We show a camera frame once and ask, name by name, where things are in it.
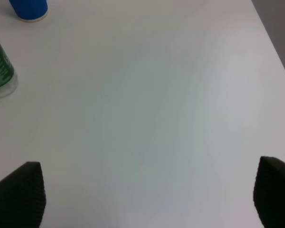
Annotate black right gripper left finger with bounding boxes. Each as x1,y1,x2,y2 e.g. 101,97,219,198
0,161,47,228

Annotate blue sleeved paper cup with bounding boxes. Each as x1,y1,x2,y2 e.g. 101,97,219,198
9,0,48,22

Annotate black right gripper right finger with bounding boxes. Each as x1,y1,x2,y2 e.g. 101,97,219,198
253,156,285,228

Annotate clear water bottle green label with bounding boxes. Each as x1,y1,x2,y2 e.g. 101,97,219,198
0,43,18,98

